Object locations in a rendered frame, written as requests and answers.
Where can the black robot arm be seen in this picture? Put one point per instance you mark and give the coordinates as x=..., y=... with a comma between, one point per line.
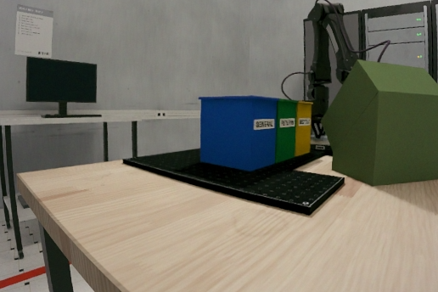
x=327, y=27

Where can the green open bin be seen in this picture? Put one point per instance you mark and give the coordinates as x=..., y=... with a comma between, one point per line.
x=285, y=130

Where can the blue bin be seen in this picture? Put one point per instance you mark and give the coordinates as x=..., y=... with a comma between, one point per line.
x=238, y=131

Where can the yellow open-top bin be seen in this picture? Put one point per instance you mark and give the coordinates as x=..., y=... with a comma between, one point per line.
x=303, y=127

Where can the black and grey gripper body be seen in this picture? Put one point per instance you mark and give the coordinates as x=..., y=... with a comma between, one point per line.
x=323, y=108

